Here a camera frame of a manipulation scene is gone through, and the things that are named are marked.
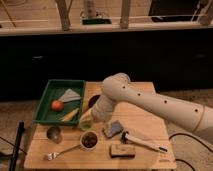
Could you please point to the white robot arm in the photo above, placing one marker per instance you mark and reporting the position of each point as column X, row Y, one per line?
column 192, row 117

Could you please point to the brown rectangular sponge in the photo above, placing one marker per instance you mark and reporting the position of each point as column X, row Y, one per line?
column 122, row 150

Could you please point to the yellow corn cob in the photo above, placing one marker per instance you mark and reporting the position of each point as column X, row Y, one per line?
column 70, row 115

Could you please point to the orange tomato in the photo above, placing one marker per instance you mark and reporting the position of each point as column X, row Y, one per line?
column 57, row 105

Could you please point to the white cup with grapes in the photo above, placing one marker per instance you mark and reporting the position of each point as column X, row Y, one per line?
column 89, row 140

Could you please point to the green plastic tray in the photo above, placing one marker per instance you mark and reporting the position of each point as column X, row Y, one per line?
column 54, row 89

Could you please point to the wooden shelf rail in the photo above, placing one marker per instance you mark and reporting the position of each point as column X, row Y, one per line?
column 105, row 28

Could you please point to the dark round bowl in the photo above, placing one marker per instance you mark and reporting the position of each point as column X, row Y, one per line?
column 54, row 134

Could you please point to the metal fork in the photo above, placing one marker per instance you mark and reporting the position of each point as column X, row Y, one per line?
column 54, row 155

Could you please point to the grey folded cloth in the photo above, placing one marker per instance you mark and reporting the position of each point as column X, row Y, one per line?
column 69, row 95

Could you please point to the black pole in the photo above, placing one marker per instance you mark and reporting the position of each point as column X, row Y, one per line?
column 16, row 148

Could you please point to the dark brown plate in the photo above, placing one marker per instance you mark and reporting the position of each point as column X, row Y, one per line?
column 93, row 100

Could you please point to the green paper cup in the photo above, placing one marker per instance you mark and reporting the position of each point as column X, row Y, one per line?
column 85, row 123

